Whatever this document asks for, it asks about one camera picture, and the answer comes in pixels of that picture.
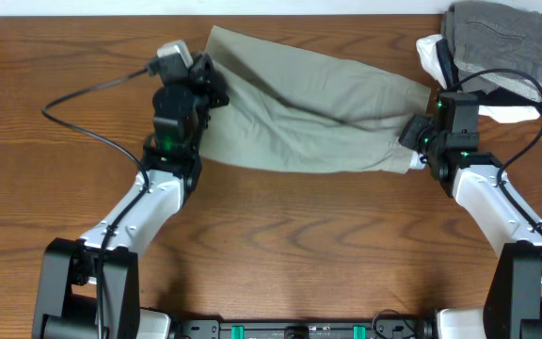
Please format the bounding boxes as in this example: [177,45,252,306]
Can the khaki green shorts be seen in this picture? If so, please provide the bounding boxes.
[199,26,430,174]

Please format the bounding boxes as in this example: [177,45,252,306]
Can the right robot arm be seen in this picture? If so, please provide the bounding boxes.
[399,92,542,339]

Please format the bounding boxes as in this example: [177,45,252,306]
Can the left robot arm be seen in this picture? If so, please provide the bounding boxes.
[31,48,230,338]

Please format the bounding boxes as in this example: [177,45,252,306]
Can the white folded garment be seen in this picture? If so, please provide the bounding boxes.
[416,34,539,123]

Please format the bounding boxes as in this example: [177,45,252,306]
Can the black folded garment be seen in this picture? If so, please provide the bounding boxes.
[437,39,542,116]

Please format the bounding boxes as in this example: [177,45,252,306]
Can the grey folded garment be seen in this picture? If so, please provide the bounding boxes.
[441,1,542,86]

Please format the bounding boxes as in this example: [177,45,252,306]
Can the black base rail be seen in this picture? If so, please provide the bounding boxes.
[168,316,438,339]

